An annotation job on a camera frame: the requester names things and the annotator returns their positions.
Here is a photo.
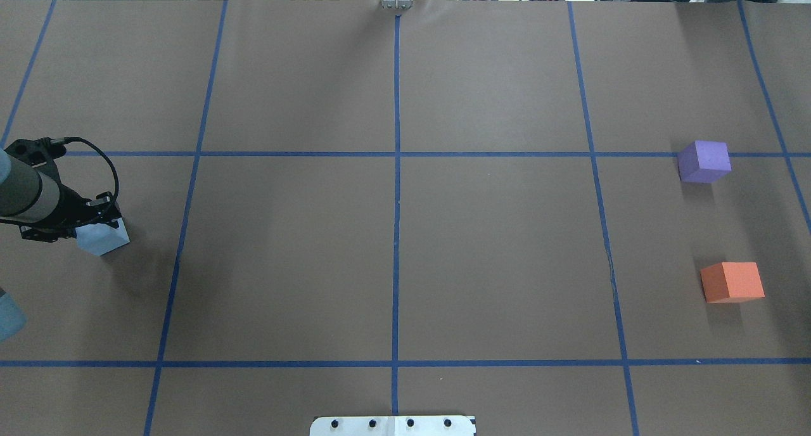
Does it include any brown paper table cover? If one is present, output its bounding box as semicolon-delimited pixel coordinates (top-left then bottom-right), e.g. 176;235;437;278
2;0;809;435

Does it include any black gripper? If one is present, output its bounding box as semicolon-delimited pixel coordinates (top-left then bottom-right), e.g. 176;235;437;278
4;138;122;243

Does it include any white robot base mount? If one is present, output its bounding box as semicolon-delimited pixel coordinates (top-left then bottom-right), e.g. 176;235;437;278
309;415;477;435

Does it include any orange foam block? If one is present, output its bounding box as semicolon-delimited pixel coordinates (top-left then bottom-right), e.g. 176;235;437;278
699;262;765;304

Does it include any purple foam block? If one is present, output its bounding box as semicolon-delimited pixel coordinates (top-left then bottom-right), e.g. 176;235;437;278
677;139;732;184

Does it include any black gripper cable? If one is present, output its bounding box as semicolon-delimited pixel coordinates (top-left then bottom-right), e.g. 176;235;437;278
49;136;120;206

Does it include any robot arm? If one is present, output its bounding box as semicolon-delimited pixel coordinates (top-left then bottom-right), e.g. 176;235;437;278
1;138;131;257

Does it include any light blue foam block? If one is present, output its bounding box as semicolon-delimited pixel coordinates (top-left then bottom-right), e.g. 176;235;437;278
75;217;131;257

